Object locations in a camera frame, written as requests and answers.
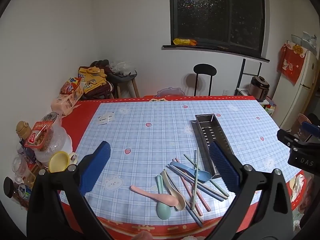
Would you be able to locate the white refrigerator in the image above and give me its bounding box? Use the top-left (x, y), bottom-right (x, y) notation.
top-left (272, 51), bottom-right (317, 130)

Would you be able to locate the blue plaid table mat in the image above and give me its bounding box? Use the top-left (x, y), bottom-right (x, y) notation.
top-left (59, 100), bottom-right (303, 227)

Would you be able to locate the dark window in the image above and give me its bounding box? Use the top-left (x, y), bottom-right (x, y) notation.
top-left (170, 0), bottom-right (265, 58)

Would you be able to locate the small white paper packet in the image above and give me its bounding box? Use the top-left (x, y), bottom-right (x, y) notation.
top-left (97, 112), bottom-right (114, 125)

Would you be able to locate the beige spoon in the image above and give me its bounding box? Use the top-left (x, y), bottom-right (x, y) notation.
top-left (161, 169), bottom-right (186, 211)

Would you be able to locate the blue chopstick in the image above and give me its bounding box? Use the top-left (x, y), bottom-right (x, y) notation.
top-left (167, 164), bottom-right (228, 201)

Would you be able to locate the red cloth on refrigerator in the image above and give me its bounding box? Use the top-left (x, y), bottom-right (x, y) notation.
top-left (277, 41), bottom-right (307, 85)

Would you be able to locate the wooden stool with bags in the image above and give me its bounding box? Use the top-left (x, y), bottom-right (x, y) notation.
top-left (107, 61), bottom-right (140, 99)

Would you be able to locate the pink chopstick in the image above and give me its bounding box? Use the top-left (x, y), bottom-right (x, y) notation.
top-left (174, 157), bottom-right (212, 212)
top-left (172, 158), bottom-right (207, 216)

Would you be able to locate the rice cooker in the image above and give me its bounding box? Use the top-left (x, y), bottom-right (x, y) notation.
top-left (248, 76), bottom-right (270, 102)

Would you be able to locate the pink tissue pack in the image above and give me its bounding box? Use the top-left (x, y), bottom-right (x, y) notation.
top-left (51, 91), bottom-right (83, 116)

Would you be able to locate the red tablecloth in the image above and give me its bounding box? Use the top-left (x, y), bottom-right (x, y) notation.
top-left (56, 95), bottom-right (308, 240)

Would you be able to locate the beige chopstick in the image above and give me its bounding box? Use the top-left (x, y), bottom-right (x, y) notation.
top-left (163, 168), bottom-right (205, 228)

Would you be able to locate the black round stool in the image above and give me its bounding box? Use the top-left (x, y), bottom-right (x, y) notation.
top-left (192, 63), bottom-right (218, 97)

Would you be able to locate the brown lidded bottle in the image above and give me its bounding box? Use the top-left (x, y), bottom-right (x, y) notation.
top-left (16, 121), bottom-right (31, 140)

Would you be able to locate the stainless steel utensil tray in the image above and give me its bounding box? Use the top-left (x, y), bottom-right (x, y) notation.
top-left (191, 114), bottom-right (234, 179)

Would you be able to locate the blue spoon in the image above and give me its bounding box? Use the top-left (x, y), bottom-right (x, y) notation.
top-left (170, 161), bottom-right (213, 181)

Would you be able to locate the green chopstick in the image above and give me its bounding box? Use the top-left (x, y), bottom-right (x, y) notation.
top-left (191, 148), bottom-right (199, 210)
top-left (184, 154), bottom-right (229, 197)

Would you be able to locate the yellow snack bag on sill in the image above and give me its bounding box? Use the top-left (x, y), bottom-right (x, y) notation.
top-left (173, 38), bottom-right (197, 46)

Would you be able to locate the red-lid food container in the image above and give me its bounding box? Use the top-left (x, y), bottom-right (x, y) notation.
top-left (24, 112), bottom-right (58, 151)

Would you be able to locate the green spoon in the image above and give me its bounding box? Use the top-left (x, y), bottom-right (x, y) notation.
top-left (156, 174), bottom-right (171, 220)

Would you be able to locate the yellow cup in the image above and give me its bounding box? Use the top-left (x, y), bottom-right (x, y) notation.
top-left (48, 151), bottom-right (78, 173)

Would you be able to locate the pink spoon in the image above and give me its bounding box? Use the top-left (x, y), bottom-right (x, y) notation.
top-left (130, 185), bottom-right (178, 206)

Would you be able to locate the black metal rack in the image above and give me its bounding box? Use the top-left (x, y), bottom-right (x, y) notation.
top-left (234, 58), bottom-right (263, 95)

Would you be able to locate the pile of snack bags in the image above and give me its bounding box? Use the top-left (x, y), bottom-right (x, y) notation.
top-left (60, 60), bottom-right (114, 100)

